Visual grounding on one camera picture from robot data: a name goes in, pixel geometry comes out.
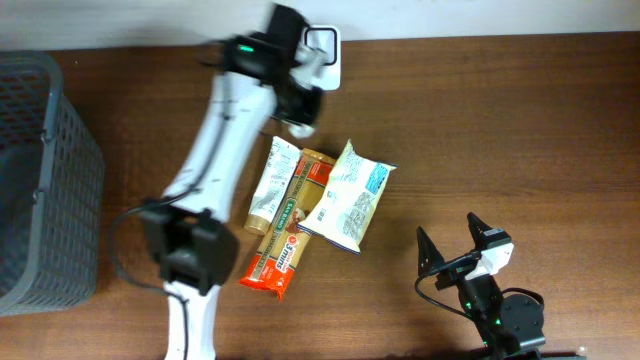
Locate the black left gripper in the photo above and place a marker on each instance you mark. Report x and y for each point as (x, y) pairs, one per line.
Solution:
(304, 107)

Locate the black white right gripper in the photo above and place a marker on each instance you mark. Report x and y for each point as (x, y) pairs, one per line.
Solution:
(458, 272)

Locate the white tube with gold cap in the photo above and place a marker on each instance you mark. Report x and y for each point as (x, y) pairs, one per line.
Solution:
(271, 189)

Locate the orange spaghetti packet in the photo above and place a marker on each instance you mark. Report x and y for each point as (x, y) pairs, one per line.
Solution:
(277, 257)

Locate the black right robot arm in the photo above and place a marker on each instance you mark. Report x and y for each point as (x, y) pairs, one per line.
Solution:
(509, 322)

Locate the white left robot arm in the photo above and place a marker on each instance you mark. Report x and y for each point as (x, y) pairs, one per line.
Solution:
(185, 229)

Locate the white barcode scanner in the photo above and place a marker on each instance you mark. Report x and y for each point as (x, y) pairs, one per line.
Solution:
(328, 39)

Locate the yellow white snack bag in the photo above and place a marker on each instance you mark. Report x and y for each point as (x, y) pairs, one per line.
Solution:
(349, 201)

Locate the grey plastic basket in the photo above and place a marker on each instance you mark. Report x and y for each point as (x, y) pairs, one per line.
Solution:
(52, 176)

